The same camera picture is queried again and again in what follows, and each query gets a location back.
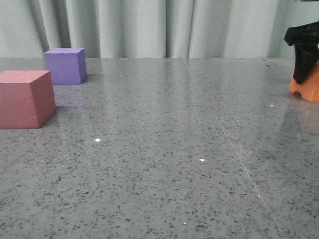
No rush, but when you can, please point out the orange foam cube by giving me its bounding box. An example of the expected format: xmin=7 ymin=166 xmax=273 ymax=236
xmin=289 ymin=62 xmax=319 ymax=103

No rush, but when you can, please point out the purple foam cube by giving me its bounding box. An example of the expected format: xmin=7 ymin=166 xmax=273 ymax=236
xmin=44 ymin=48 xmax=87 ymax=85

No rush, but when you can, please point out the red foam cube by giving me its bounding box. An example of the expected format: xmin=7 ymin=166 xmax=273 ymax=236
xmin=0 ymin=70 xmax=56 ymax=129

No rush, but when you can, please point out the pale green curtain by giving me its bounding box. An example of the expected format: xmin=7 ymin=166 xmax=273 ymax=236
xmin=0 ymin=0 xmax=319 ymax=58

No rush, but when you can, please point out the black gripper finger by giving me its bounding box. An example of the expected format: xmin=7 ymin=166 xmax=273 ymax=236
xmin=284 ymin=21 xmax=319 ymax=84

